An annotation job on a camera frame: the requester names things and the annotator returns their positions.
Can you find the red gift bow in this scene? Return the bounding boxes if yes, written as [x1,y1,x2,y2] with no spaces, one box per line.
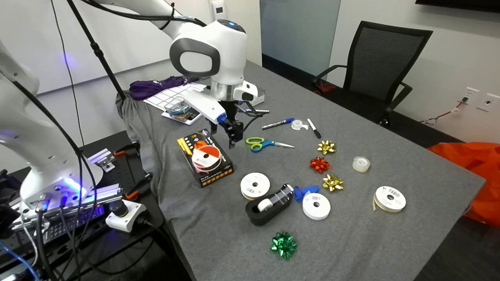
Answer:
[310,156,331,174]

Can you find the blue gift bow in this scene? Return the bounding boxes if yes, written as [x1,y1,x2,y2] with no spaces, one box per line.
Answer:
[292,184,322,202]

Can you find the black tape dispenser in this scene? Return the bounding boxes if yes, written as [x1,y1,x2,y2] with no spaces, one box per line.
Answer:
[244,182,297,227]

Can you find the black office chair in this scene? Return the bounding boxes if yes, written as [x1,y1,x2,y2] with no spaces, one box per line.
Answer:
[311,20,435,127]

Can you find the black tripod pole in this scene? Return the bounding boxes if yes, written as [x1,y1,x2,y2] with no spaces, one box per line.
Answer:
[66,0,128,99]

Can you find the gold gift bow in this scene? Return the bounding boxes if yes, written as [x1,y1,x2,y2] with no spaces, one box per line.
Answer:
[316,138,338,156]
[321,173,347,193]

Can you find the aluminium rail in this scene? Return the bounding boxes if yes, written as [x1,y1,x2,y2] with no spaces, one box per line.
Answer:
[10,181,125,226]
[85,146,117,173]

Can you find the black glove box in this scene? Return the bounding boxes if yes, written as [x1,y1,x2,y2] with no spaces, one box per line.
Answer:
[175,127,236,188]

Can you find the green and blue scissors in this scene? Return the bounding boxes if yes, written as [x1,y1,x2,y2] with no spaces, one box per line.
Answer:
[244,135,296,154]

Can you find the frosted tape roll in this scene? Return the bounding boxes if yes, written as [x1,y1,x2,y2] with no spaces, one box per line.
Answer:
[352,154,372,173]

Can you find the blue cable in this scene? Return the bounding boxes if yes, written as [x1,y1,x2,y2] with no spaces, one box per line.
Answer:
[0,240,44,281]

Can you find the blue pen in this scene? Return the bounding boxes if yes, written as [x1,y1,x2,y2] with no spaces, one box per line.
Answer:
[261,117,297,131]

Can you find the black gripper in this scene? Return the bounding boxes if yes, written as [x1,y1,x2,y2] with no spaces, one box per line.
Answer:
[210,98,247,149]

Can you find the orange bag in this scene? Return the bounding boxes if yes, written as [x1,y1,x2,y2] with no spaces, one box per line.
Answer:
[428,140,500,227]

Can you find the white marker pen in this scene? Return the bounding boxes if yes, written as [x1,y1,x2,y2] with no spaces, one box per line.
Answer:
[305,117,324,140]

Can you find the green gift bow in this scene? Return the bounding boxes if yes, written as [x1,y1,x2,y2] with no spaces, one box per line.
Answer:
[269,231,300,260]

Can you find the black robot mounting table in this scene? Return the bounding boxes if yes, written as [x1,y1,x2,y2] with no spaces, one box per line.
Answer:
[0,129,177,281]

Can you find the orange and black clamp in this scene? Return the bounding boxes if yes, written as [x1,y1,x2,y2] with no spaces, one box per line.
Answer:
[124,173,156,202]
[111,142,142,159]

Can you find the clear glass bowl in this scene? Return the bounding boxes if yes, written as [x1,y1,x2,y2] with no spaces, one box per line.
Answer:
[163,96,194,118]

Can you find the small white flat box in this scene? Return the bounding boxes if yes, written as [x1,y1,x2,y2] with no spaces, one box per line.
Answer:
[160,106,206,127]

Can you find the black emergency stop cable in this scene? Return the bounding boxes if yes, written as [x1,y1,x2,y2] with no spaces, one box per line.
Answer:
[136,215,181,262]

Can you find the white grid paper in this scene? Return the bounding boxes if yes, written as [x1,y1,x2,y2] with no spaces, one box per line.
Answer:
[142,82,202,112]

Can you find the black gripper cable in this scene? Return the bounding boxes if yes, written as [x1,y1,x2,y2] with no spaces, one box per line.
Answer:
[236,99,269,132]

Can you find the white emergency stop box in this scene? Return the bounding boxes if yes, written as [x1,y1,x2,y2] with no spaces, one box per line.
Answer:
[105,198,149,234]

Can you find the white whiteboard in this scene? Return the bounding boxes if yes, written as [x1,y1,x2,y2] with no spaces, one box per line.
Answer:
[0,0,217,98]

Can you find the white spool with gold ribbon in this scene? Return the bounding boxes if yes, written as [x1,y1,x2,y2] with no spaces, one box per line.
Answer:
[371,184,410,213]

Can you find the white wall outlet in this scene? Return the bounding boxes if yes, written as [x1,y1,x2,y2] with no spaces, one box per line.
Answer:
[461,85,500,113]

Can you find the small clear tape roll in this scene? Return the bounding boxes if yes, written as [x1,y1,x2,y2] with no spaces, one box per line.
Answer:
[289,118,311,132]

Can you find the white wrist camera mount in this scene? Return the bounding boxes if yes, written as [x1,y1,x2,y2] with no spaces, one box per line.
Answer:
[181,87,228,126]

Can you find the black wall screen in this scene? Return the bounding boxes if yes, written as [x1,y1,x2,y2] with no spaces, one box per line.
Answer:
[414,0,500,15]

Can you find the purple cloth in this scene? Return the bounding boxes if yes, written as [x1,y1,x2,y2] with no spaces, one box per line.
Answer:
[128,74,196,101]

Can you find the grey table cloth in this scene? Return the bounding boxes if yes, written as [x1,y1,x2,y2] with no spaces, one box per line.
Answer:
[114,56,488,281]

